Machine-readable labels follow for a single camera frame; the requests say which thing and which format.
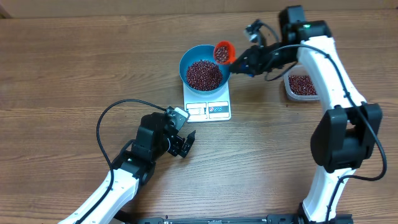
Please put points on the red adzuki beans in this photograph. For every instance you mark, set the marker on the red adzuki beans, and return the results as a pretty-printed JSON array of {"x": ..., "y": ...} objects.
[{"x": 301, "y": 85}]

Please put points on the clear plastic container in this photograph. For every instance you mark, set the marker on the clear plastic container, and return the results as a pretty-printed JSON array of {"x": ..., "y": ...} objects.
[{"x": 297, "y": 70}]

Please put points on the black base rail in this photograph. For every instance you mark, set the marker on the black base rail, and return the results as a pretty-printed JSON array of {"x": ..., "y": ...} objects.
[{"x": 269, "y": 219}]

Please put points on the blue bowl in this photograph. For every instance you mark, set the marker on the blue bowl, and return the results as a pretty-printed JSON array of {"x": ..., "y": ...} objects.
[{"x": 197, "y": 53}]

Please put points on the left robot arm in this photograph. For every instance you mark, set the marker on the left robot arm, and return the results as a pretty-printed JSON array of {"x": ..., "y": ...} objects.
[{"x": 134, "y": 166}]

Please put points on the red scoop blue handle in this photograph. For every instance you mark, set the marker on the red scoop blue handle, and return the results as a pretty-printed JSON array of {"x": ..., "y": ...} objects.
[{"x": 231, "y": 51}]

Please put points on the beans in blue bowl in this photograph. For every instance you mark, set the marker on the beans in blue bowl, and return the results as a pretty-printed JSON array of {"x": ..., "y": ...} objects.
[{"x": 204, "y": 75}]

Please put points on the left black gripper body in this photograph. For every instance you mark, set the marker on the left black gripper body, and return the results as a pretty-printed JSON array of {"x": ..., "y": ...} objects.
[{"x": 175, "y": 144}]

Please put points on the beans in red scoop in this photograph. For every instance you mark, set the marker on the beans in red scoop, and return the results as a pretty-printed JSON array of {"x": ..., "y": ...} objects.
[{"x": 221, "y": 54}]

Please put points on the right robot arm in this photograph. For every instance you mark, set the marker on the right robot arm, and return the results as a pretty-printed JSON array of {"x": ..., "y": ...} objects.
[{"x": 347, "y": 132}]

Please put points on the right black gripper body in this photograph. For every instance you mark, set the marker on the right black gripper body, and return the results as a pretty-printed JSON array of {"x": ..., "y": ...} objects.
[{"x": 263, "y": 60}]

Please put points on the white digital kitchen scale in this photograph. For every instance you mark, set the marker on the white digital kitchen scale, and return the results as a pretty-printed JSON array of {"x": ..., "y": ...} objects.
[{"x": 207, "y": 108}]

